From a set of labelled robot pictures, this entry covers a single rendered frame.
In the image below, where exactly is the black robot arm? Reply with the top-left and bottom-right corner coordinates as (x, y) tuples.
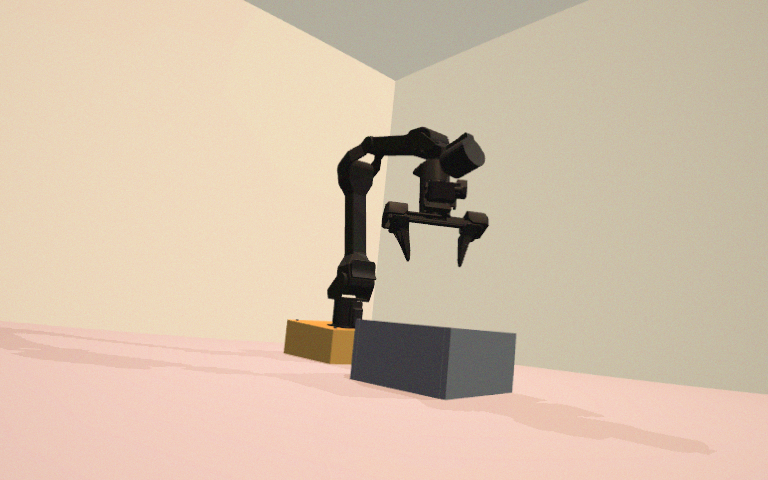
(326, 127), (485, 329)

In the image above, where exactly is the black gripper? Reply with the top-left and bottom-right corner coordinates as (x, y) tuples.
(381, 179), (489, 267)

